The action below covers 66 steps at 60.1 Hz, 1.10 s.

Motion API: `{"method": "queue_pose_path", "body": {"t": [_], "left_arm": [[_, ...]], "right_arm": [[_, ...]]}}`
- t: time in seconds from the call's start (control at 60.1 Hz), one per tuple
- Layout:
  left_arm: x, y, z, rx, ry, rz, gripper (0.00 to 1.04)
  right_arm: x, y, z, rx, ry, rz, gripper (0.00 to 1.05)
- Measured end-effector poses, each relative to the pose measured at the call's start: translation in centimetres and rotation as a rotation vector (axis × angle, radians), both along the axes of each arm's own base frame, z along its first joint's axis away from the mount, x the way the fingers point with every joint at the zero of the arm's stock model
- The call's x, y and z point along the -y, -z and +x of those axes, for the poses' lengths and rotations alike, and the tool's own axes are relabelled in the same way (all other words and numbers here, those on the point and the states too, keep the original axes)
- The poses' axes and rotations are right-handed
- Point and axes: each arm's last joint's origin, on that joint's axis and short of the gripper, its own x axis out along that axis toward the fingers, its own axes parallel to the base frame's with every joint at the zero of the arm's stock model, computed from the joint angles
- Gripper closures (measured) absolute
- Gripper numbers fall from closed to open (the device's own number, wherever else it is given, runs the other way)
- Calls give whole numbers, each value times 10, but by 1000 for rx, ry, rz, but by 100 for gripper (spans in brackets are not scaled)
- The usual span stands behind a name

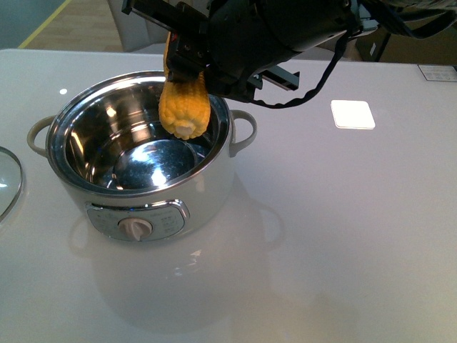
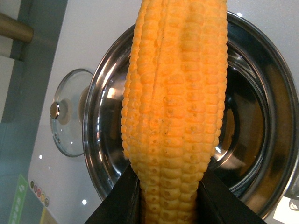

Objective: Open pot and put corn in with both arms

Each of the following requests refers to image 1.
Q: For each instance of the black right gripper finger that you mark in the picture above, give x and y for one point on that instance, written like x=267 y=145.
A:
x=186 y=56

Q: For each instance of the glass pot lid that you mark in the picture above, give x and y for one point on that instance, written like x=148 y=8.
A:
x=12 y=179

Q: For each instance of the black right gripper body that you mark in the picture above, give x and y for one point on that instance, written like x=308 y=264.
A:
x=247 y=40

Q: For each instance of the black white table label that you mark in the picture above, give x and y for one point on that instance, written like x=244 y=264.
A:
x=438 y=72

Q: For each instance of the left beige upholstered chair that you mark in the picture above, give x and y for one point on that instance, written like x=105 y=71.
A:
x=137 y=35

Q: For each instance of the yellow corn cob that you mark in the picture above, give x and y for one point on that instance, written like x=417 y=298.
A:
x=184 y=107

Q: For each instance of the white electric cooking pot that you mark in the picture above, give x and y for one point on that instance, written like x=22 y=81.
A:
x=135 y=181

